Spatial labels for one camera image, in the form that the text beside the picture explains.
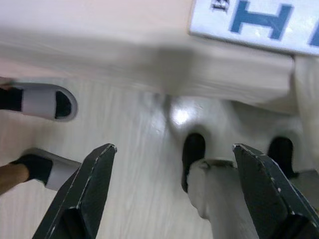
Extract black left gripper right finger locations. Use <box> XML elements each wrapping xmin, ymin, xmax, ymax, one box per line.
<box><xmin>233</xmin><ymin>143</ymin><xmax>319</xmax><ymax>239</ymax></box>

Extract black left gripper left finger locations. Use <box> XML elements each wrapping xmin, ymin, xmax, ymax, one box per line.
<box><xmin>32</xmin><ymin>143</ymin><xmax>118</xmax><ymax>239</ymax></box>

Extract grey slipper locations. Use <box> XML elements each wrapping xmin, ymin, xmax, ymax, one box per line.
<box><xmin>23</xmin><ymin>148</ymin><xmax>83</xmax><ymax>192</ymax></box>
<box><xmin>0</xmin><ymin>82</ymin><xmax>78</xmax><ymax>122</ymax></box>

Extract person right leg black sock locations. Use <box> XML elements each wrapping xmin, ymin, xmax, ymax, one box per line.
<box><xmin>0</xmin><ymin>153</ymin><xmax>53</xmax><ymax>197</ymax></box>

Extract person leg black sock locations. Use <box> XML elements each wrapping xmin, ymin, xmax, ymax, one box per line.
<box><xmin>0</xmin><ymin>153</ymin><xmax>53</xmax><ymax>197</ymax></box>
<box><xmin>0</xmin><ymin>84</ymin><xmax>73</xmax><ymax>119</ymax></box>

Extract person left leg black sock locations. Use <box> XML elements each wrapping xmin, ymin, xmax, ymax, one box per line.
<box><xmin>0</xmin><ymin>84</ymin><xmax>73</xmax><ymax>119</ymax></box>

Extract white box blue letters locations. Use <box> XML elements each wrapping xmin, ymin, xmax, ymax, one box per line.
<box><xmin>188</xmin><ymin>0</ymin><xmax>319</xmax><ymax>57</ymax></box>

